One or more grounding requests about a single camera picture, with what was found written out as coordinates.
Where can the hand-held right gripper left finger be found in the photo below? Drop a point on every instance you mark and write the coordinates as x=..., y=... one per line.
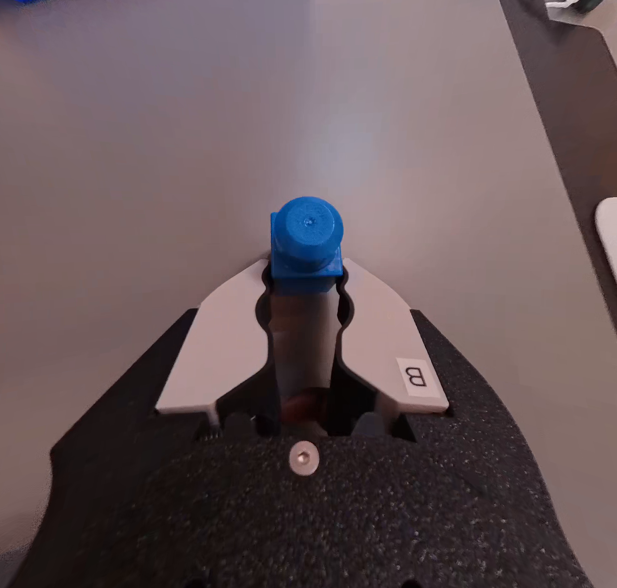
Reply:
x=217, y=347

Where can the blue mega block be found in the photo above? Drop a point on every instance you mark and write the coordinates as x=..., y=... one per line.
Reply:
x=308, y=231

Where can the person's right hand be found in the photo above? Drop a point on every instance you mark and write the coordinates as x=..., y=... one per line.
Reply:
x=303, y=407

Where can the white rounded object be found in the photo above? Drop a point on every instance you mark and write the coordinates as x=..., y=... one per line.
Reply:
x=608, y=241

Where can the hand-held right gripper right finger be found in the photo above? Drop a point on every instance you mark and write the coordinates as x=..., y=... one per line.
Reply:
x=376, y=337

